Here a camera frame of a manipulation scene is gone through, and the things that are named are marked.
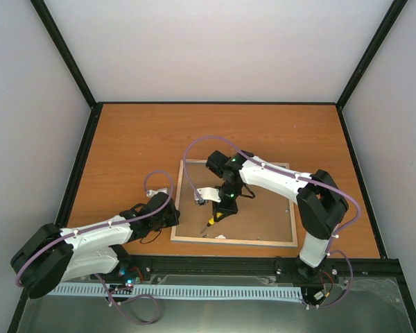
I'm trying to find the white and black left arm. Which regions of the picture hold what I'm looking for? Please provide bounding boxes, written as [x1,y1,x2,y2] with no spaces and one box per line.
[10,192,180,299]

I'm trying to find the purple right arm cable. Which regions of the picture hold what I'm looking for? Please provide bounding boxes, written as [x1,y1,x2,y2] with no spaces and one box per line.
[182,135,363,310]

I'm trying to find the yellow handled screwdriver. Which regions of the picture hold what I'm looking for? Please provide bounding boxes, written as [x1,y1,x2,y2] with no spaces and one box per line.
[200,216,216,234]

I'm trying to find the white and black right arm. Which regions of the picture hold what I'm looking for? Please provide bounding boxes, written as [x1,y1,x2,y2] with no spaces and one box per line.
[194,151,349,282]

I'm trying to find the light blue slotted cable duct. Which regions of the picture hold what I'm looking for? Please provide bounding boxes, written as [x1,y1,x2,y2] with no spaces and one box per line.
[49,282,302,302]

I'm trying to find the black enclosure frame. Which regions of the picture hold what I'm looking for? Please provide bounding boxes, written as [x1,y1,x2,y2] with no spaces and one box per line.
[6,0,416,333]

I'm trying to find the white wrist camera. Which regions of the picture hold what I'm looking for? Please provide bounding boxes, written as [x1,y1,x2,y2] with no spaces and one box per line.
[194,187,221,205]
[146,187,170,198]

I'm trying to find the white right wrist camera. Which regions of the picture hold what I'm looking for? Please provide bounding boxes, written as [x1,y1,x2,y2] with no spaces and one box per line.
[194,187,221,205]

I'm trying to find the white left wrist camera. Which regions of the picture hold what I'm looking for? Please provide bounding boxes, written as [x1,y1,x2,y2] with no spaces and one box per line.
[146,187,170,198]

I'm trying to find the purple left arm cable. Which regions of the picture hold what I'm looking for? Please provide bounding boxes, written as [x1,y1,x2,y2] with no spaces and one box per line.
[15,169,175,326]

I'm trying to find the blue wooden picture frame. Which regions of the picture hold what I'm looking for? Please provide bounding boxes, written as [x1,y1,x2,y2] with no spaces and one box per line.
[171,160,297,248]

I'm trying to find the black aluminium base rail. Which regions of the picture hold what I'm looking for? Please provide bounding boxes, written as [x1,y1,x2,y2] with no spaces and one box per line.
[99,255,402,286]

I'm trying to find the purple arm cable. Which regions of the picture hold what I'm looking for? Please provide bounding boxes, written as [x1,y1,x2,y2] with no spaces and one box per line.
[15,169,175,326]
[182,135,363,310]

